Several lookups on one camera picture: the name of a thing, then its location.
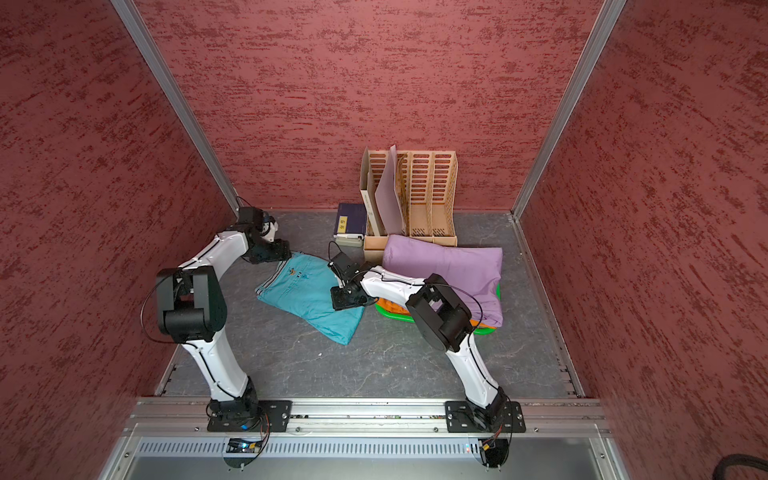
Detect green plastic basket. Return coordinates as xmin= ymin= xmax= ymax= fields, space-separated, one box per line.
xmin=374 ymin=281 xmax=503 ymax=336

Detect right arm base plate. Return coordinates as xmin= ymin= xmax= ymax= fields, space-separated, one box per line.
xmin=444 ymin=400 xmax=526 ymax=434

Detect beige file organizer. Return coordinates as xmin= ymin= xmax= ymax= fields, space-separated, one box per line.
xmin=359 ymin=149 xmax=458 ymax=263

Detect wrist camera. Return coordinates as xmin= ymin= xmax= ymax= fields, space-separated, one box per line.
xmin=328 ymin=252 xmax=360 ymax=286
xmin=236 ymin=206 xmax=278 ymax=243

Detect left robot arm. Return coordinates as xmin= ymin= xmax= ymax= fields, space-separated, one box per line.
xmin=154 ymin=206 xmax=291 ymax=432

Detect purple pants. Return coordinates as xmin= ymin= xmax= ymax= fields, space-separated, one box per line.
xmin=382 ymin=235 xmax=503 ymax=328

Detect right aluminium corner post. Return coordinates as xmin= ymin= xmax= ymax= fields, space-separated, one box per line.
xmin=511 ymin=0 xmax=626 ymax=223

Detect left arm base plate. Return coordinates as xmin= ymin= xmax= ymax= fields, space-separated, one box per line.
xmin=206 ymin=399 xmax=292 ymax=433

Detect purple folder sheet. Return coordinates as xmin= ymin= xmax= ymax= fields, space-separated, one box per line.
xmin=375 ymin=145 xmax=405 ymax=235

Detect orange pants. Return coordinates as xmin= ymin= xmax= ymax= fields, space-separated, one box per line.
xmin=375 ymin=299 xmax=493 ymax=332

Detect teal pants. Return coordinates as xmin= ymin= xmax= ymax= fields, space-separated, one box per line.
xmin=255 ymin=252 xmax=364 ymax=345

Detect left aluminium corner post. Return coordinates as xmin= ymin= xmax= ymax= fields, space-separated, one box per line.
xmin=110 ymin=0 xmax=240 ymax=213

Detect dark blue book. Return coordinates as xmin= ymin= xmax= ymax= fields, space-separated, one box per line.
xmin=334 ymin=203 xmax=367 ymax=248

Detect aluminium corner post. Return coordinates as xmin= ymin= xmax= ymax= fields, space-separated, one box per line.
xmin=511 ymin=0 xmax=626 ymax=223
xmin=110 ymin=0 xmax=240 ymax=213

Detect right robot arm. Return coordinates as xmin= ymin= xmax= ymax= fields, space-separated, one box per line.
xmin=328 ymin=260 xmax=514 ymax=434

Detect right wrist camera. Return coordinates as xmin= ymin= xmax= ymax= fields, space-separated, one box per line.
xmin=328 ymin=252 xmax=360 ymax=286

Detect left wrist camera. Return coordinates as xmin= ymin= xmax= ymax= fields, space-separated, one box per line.
xmin=236 ymin=206 xmax=278 ymax=243

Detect aluminium front rail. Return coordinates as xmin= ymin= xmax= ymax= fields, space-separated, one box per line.
xmin=102 ymin=397 xmax=627 ymax=479

